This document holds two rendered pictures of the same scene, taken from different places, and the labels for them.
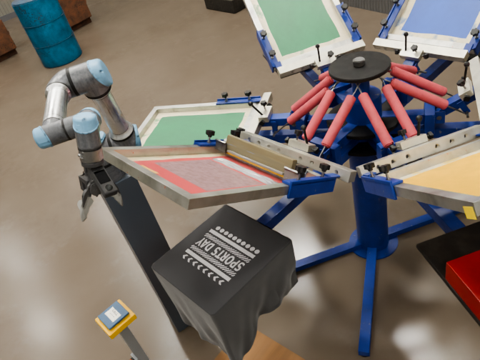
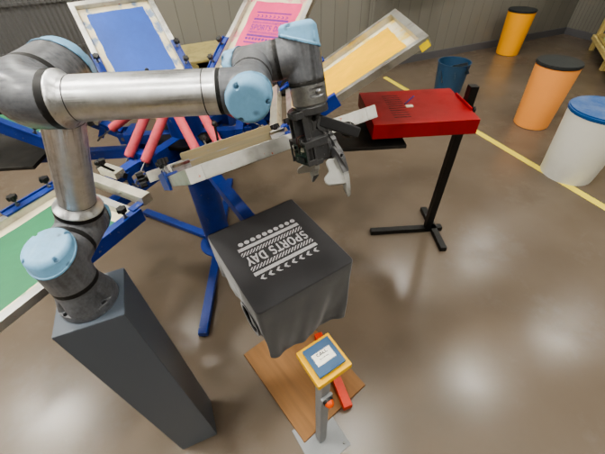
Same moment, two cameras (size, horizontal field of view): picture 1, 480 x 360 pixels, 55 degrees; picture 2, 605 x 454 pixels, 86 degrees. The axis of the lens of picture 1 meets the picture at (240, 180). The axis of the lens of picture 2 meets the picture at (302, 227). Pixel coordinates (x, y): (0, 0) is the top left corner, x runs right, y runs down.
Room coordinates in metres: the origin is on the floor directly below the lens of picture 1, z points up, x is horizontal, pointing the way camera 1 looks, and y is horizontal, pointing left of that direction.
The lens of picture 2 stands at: (1.33, 1.12, 1.98)
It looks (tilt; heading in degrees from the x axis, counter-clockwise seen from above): 44 degrees down; 272
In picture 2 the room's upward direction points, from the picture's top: 2 degrees counter-clockwise
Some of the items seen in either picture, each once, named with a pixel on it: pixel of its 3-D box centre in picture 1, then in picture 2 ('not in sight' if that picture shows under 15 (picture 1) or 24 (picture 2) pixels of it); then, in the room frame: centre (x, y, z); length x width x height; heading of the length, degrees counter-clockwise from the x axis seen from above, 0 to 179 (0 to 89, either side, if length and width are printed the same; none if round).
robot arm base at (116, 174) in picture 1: (108, 167); (81, 289); (1.96, 0.60, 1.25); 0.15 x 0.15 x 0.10
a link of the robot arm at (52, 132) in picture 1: (56, 107); (129, 96); (1.64, 0.57, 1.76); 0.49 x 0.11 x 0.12; 5
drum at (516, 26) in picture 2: not in sight; (514, 31); (-2.29, -5.42, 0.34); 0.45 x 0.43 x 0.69; 113
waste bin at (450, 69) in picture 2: not in sight; (451, 79); (-0.59, -3.46, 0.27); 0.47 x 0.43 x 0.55; 125
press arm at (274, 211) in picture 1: (293, 198); (231, 198); (1.76, -0.23, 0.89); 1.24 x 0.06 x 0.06; 124
